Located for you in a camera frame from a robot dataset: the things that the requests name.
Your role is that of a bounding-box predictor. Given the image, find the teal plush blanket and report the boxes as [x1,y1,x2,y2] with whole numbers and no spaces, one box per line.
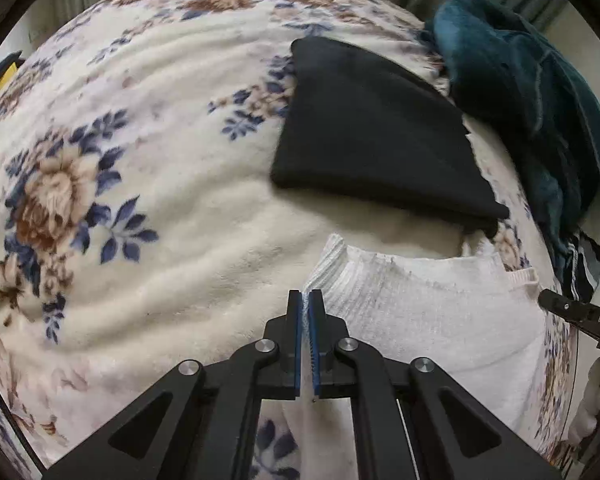
[422,0,600,257]

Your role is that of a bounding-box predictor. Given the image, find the yellow box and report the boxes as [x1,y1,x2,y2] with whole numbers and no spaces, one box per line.
[0,61,22,107]

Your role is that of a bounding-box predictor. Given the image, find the white knit sweater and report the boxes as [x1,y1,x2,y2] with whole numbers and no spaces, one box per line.
[280,232,549,480]

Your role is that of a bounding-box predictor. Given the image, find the black folded garment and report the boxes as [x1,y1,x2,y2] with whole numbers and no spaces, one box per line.
[270,36,511,237]

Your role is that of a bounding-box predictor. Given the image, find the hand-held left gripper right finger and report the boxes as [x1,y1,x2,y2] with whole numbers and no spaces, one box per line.
[310,289,563,480]

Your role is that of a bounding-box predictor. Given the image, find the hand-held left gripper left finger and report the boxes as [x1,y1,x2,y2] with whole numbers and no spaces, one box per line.
[40,290,303,480]

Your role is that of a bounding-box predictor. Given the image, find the floral bed cover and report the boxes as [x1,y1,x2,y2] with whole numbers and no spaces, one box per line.
[0,0,581,480]

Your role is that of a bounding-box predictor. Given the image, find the black white striped garment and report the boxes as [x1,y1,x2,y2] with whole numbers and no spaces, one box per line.
[555,230,600,304]

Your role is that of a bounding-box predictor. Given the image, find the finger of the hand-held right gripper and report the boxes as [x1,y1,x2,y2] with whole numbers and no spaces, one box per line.
[537,287,600,357]

